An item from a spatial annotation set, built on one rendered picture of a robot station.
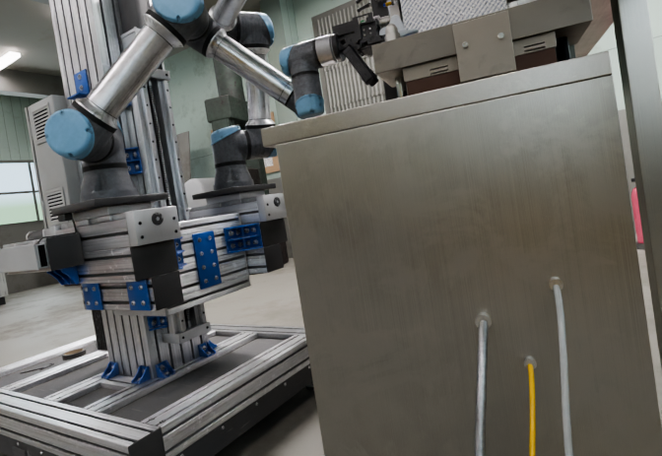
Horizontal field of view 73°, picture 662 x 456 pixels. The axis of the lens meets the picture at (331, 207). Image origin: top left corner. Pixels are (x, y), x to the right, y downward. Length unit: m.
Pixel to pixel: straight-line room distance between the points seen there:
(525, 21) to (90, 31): 1.34
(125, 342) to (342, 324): 0.97
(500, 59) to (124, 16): 1.25
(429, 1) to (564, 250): 0.66
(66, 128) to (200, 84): 5.98
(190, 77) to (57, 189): 5.65
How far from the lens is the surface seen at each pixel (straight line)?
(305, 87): 1.20
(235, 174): 1.68
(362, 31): 1.20
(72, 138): 1.26
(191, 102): 7.31
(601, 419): 0.98
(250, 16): 1.78
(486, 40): 0.94
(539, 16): 0.97
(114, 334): 1.80
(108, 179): 1.37
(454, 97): 0.88
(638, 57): 1.32
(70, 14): 1.87
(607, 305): 0.91
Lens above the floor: 0.73
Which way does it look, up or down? 1 degrees down
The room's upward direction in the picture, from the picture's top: 9 degrees counter-clockwise
